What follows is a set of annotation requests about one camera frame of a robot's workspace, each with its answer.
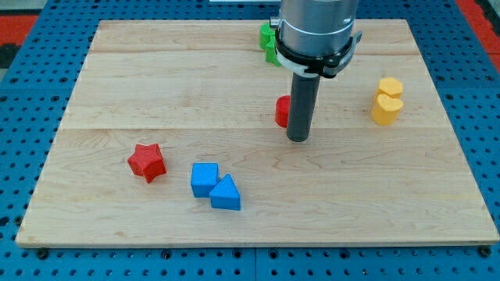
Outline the red circle block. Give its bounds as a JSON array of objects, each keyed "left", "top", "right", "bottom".
[{"left": 275, "top": 95, "right": 291, "bottom": 128}]

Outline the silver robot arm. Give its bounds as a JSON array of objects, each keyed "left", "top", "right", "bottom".
[{"left": 279, "top": 0, "right": 359, "bottom": 57}]

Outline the green star block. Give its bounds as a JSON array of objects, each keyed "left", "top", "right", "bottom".
[{"left": 264, "top": 37, "right": 281, "bottom": 67}]

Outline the red star block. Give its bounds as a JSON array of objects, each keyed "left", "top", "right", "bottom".
[{"left": 127, "top": 144, "right": 167, "bottom": 183}]

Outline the blue cube block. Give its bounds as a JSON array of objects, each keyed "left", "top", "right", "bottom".
[{"left": 191, "top": 162, "right": 219, "bottom": 197}]

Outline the blue triangle block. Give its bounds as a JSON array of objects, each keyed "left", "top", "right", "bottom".
[{"left": 209, "top": 174, "right": 241, "bottom": 211}]

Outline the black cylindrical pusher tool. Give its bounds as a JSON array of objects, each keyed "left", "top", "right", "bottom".
[{"left": 287, "top": 74, "right": 320, "bottom": 142}]

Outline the wooden board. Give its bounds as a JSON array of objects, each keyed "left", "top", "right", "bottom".
[{"left": 16, "top": 20, "right": 499, "bottom": 248}]

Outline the black white tool clamp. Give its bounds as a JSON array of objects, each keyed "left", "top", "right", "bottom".
[{"left": 270, "top": 16, "right": 362, "bottom": 79}]

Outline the yellow heart block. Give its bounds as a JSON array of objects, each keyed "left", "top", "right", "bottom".
[{"left": 371, "top": 94, "right": 405, "bottom": 126}]

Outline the yellow hexagon block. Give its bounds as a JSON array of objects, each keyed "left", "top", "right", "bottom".
[{"left": 374, "top": 77, "right": 403, "bottom": 98}]

